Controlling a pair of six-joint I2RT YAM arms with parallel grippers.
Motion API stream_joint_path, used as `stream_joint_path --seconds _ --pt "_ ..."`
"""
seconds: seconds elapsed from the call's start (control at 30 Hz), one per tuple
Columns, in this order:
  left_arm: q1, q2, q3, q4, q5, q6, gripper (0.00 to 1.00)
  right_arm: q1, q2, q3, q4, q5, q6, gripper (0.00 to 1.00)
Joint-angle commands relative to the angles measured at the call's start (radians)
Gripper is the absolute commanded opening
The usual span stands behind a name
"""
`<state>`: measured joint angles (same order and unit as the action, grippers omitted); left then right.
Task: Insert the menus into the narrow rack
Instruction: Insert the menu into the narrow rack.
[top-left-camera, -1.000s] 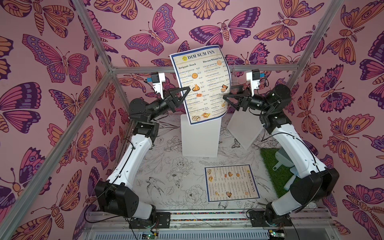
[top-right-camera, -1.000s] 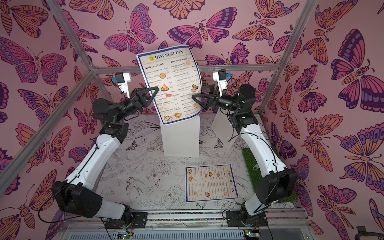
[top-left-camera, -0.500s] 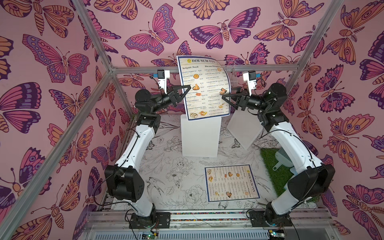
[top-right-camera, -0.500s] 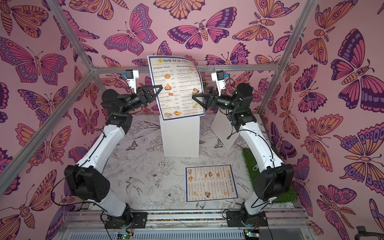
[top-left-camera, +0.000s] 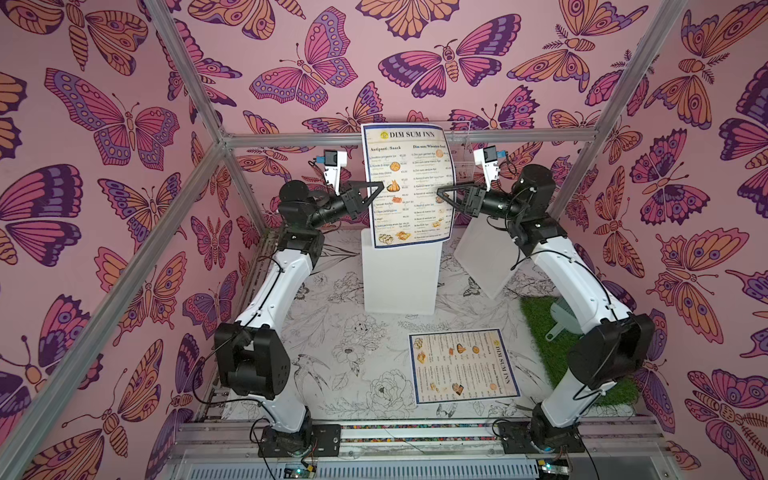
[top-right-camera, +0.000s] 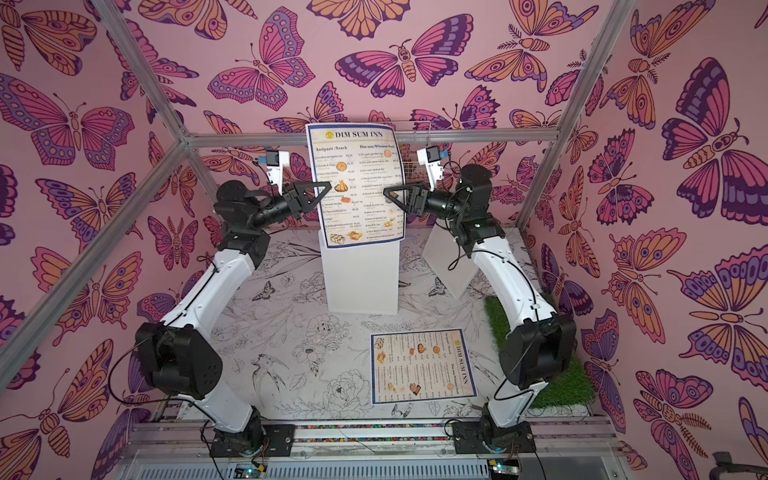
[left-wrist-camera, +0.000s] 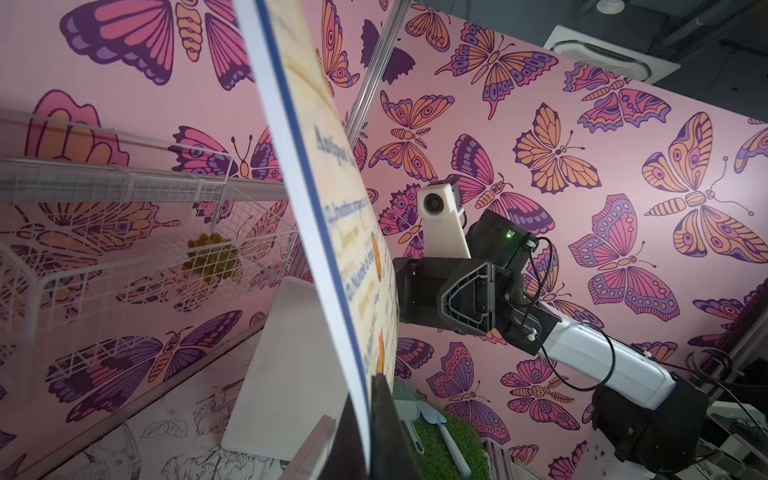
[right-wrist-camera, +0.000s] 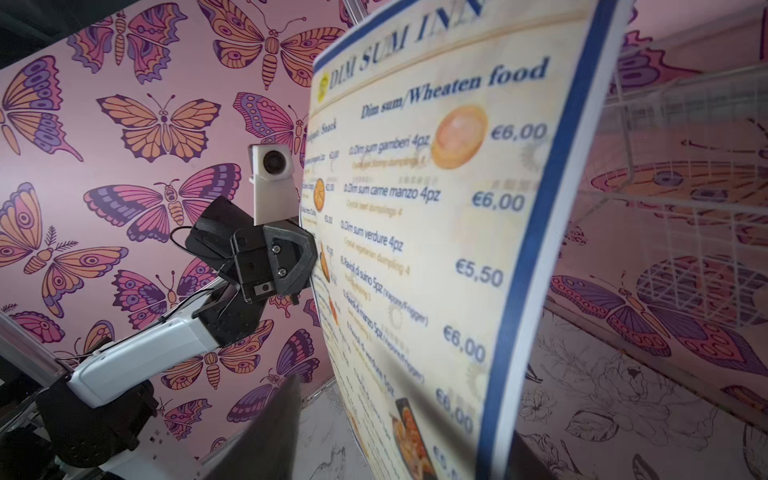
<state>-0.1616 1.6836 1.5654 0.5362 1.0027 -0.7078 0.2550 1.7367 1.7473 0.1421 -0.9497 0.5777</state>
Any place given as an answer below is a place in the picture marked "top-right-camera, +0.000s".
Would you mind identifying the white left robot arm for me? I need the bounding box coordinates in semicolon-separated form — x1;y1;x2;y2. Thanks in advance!
135;181;332;457

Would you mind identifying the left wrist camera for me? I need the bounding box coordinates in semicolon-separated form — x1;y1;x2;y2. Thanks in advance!
258;150;290;195

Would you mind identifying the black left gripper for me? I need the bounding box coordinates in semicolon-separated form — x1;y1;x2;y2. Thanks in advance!
251;188;331;238

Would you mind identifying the dim sum menu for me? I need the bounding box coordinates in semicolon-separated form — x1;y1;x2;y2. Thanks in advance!
370;329;477;405
306;123;406;249

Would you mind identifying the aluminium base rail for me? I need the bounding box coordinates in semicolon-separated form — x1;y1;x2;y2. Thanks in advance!
114;418;634;479

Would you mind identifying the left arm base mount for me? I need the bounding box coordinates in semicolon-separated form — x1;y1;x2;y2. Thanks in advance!
210;424;296;459

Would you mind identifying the black object bottom right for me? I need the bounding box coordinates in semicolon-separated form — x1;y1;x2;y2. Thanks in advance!
709;452;768;480

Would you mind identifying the white upright cutting board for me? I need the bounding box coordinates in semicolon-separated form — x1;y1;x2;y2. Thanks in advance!
319;234;400;315

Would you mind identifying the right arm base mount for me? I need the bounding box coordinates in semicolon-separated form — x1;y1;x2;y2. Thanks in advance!
445;419;537;454

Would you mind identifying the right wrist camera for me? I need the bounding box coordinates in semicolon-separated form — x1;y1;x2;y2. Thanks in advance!
417;145;450;191

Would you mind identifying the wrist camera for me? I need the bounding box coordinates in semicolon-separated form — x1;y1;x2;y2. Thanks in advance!
258;150;290;195
417;145;450;191

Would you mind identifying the green artificial grass mat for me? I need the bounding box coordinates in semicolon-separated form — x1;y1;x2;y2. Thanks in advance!
484;296;595;416

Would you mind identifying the aluminium cage frame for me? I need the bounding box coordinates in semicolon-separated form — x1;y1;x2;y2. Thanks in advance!
1;1;634;386

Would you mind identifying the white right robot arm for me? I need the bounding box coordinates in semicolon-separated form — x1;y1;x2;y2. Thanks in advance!
383;165;576;452

